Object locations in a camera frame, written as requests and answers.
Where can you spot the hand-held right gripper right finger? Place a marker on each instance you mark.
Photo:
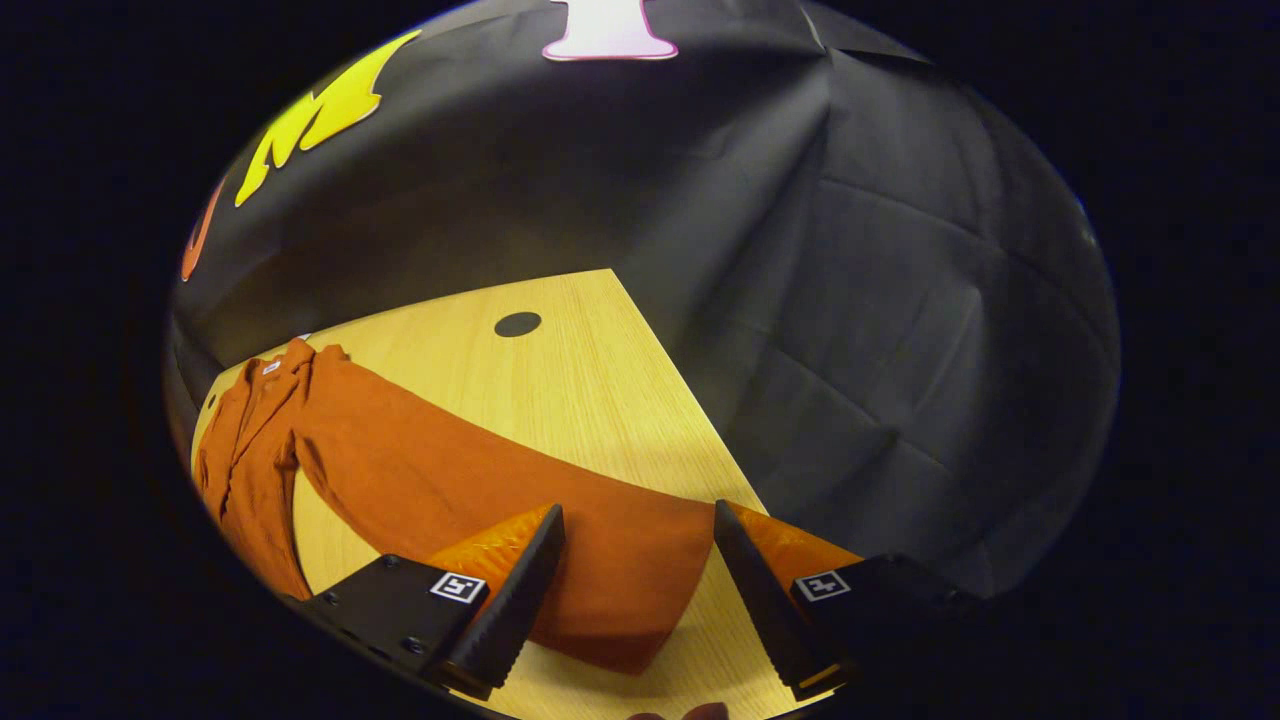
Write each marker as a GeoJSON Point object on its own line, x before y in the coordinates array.
{"type": "Point", "coordinates": [760, 600]}

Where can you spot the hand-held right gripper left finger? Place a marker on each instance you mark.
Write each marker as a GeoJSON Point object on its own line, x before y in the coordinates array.
{"type": "Point", "coordinates": [520, 600]}

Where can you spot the orange button-up garment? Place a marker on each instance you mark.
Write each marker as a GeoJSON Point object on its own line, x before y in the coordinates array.
{"type": "Point", "coordinates": [450, 480]}

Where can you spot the black table grommet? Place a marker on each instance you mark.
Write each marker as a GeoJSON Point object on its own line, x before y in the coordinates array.
{"type": "Point", "coordinates": [518, 324]}

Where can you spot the black backdrop cloth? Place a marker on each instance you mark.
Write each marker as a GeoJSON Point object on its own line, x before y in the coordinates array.
{"type": "Point", "coordinates": [800, 300]}

